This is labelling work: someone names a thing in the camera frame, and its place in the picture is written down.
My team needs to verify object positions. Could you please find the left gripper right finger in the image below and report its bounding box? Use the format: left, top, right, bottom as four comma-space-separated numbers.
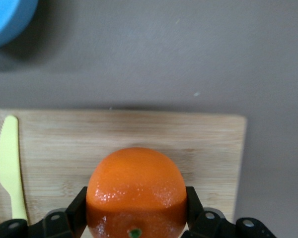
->
181, 186, 279, 238

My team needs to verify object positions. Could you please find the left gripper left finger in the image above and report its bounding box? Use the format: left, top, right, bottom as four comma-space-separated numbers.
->
0, 186, 87, 238

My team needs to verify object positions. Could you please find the orange fruit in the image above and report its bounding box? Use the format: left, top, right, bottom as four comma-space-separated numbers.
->
85, 147, 189, 238

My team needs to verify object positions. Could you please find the bamboo cutting board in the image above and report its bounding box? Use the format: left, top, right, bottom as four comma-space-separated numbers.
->
0, 109, 248, 238

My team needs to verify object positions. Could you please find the yellow plastic knife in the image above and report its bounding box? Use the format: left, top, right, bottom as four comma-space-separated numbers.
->
0, 115, 28, 221

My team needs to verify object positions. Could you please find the blue bowl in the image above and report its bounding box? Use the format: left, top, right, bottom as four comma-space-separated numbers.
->
0, 0, 39, 49

